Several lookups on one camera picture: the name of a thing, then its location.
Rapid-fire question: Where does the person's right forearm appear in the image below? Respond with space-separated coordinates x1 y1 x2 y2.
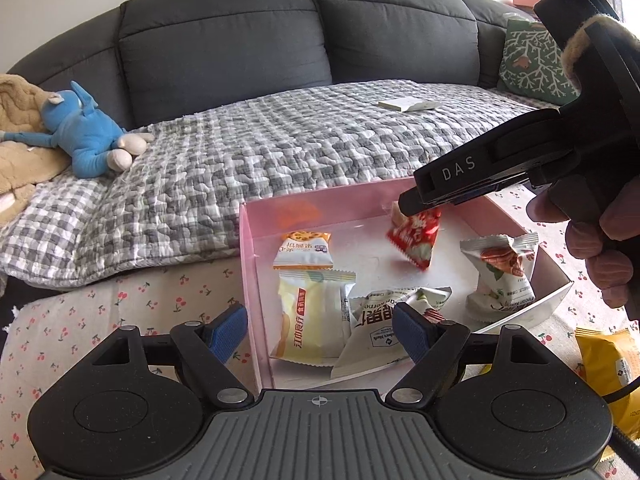
560 14 640 91

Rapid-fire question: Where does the pale yellow snack packet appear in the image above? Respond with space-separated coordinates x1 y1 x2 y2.
270 270 357 363

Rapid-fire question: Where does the large yellow snack packet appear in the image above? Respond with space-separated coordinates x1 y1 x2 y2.
574 327 640 441

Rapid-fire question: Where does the white nut snack packet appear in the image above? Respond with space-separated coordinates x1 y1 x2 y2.
331 287 453 380

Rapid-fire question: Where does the dark grey sofa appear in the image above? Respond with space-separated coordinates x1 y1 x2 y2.
0 0 586 311

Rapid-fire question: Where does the stack of books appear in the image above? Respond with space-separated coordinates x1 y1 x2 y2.
509 0 542 22

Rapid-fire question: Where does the cherry print tablecloth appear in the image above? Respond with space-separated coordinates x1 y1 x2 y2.
0 185 640 480

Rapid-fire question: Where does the beige fleece blanket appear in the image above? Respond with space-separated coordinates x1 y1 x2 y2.
0 74 71 226

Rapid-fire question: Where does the blue plush toy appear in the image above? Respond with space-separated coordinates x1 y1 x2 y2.
0 81 156 178

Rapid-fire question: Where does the red snack packet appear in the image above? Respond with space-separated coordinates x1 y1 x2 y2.
385 201 443 272

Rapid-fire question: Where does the pink cardboard box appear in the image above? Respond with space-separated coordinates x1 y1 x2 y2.
238 180 574 393

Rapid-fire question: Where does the grey checked blanket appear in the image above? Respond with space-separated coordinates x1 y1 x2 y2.
0 80 566 291

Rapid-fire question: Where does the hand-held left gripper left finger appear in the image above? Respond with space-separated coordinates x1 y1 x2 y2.
92 304 256 408

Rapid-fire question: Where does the white orange print snack packet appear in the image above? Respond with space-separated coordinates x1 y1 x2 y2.
272 230 335 271

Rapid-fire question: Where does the person's right hand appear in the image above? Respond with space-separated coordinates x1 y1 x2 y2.
527 175 640 321

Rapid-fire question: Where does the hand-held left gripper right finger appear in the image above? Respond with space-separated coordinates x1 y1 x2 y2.
384 302 548 408

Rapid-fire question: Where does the black cable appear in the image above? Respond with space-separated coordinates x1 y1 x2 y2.
602 372 640 456

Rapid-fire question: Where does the white pecan snack packet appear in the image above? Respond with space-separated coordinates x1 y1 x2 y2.
460 233 540 323

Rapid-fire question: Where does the green patterned cushion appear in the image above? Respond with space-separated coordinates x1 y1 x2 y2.
497 17 581 106

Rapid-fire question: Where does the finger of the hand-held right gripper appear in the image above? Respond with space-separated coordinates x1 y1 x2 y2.
398 172 531 216

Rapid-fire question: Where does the white paper on sofa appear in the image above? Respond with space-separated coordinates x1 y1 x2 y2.
377 96 441 113

